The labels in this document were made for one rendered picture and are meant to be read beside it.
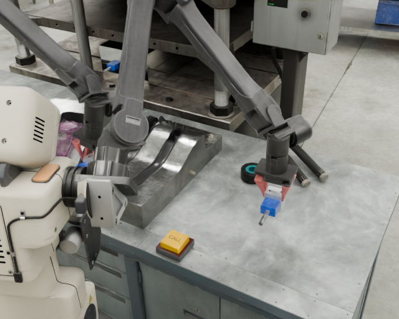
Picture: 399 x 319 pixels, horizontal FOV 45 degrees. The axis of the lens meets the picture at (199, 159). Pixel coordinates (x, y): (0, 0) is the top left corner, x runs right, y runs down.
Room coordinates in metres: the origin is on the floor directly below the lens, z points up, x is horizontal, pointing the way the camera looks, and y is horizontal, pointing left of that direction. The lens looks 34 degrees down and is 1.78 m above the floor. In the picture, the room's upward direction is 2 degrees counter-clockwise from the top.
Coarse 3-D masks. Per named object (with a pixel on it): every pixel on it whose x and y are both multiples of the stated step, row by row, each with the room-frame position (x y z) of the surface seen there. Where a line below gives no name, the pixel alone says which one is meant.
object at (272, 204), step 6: (270, 186) 1.06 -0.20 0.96; (270, 192) 1.04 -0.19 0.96; (276, 192) 1.04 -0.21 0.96; (264, 198) 1.04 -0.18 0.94; (270, 198) 1.03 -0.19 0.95; (276, 198) 1.02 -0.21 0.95; (264, 204) 1.00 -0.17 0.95; (270, 204) 1.00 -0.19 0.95; (276, 204) 1.00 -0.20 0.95; (282, 204) 1.03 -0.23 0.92; (264, 210) 1.00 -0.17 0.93; (270, 210) 0.99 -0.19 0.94; (276, 210) 0.99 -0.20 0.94; (264, 216) 0.96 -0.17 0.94
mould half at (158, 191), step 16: (160, 128) 1.44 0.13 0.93; (192, 128) 1.56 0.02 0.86; (160, 144) 1.37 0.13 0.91; (176, 144) 1.35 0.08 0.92; (192, 144) 1.34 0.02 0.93; (208, 144) 1.45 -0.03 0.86; (144, 160) 1.32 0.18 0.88; (176, 160) 1.30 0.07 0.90; (192, 160) 1.33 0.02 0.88; (208, 160) 1.42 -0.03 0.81; (160, 176) 1.23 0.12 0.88; (176, 176) 1.24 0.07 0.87; (192, 176) 1.32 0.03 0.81; (144, 192) 1.14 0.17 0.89; (160, 192) 1.16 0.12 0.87; (176, 192) 1.24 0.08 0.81; (128, 208) 1.10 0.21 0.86; (144, 208) 1.09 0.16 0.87; (160, 208) 1.16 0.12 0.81; (144, 224) 1.08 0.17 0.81
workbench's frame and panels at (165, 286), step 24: (72, 264) 1.25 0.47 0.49; (96, 264) 1.20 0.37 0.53; (120, 264) 1.13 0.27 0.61; (144, 264) 1.06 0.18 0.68; (168, 264) 0.95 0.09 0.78; (96, 288) 1.20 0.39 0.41; (120, 288) 1.14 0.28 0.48; (144, 288) 1.08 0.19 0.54; (168, 288) 1.03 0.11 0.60; (192, 288) 0.98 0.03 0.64; (216, 288) 0.88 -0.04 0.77; (120, 312) 1.14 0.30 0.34; (144, 312) 1.09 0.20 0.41; (168, 312) 1.03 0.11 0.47; (192, 312) 0.99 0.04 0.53; (216, 312) 0.94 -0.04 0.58; (240, 312) 0.90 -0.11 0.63; (264, 312) 0.85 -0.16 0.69; (288, 312) 0.77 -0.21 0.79; (360, 312) 1.24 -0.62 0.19
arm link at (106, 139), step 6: (108, 126) 0.89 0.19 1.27; (108, 132) 0.87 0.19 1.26; (102, 138) 0.87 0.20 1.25; (108, 138) 0.86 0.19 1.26; (102, 144) 0.85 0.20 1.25; (108, 144) 0.85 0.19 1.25; (114, 144) 0.85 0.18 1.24; (144, 144) 0.88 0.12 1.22; (126, 150) 0.88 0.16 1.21; (132, 150) 0.90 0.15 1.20
